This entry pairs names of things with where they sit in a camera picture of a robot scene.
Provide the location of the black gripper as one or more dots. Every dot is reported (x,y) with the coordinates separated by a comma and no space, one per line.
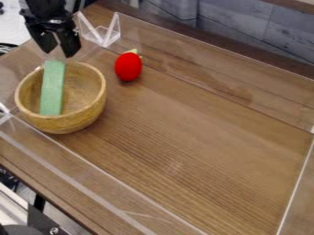
(46,16)

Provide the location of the brown wooden bowl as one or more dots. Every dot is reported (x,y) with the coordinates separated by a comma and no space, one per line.
(85,95)

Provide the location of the green rectangular block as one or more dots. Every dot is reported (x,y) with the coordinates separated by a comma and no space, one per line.
(53,86)

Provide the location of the red plush strawberry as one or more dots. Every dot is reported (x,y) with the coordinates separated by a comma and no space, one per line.
(129,65)

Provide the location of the black table leg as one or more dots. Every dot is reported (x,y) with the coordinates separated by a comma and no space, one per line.
(39,203)

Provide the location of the clear acrylic corner bracket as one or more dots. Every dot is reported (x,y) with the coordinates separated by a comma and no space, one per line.
(101,35)

